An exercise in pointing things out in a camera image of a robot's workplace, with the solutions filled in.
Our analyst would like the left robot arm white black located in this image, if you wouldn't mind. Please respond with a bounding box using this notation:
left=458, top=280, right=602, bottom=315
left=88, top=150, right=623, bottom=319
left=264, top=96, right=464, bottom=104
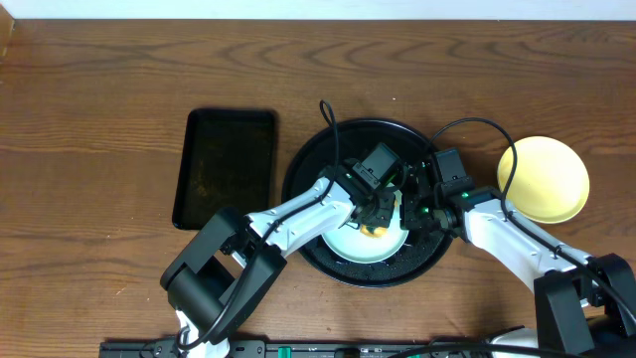
left=160, top=164, right=400, bottom=357

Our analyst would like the black rectangular tray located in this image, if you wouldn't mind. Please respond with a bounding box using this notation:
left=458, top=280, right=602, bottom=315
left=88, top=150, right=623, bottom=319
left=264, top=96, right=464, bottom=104
left=172, top=107, right=277, bottom=230

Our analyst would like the yellow sponge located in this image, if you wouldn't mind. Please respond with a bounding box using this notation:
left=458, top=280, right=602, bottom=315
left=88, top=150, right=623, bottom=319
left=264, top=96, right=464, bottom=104
left=361, top=225, right=388, bottom=238

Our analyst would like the light green plate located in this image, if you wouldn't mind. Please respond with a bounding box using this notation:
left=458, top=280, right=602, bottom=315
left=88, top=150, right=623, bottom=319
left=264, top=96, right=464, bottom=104
left=322, top=191, right=408, bottom=264

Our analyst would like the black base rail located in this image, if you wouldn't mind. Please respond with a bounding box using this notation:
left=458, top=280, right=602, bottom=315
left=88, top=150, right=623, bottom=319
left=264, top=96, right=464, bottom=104
left=98, top=338, right=587, bottom=358

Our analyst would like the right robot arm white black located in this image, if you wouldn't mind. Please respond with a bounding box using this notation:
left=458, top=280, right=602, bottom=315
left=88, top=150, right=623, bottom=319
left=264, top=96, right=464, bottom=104
left=400, top=174, right=635, bottom=357

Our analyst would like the yellow plate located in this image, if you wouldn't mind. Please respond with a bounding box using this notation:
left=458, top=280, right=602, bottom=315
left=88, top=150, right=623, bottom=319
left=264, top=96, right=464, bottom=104
left=497, top=136, right=590, bottom=224

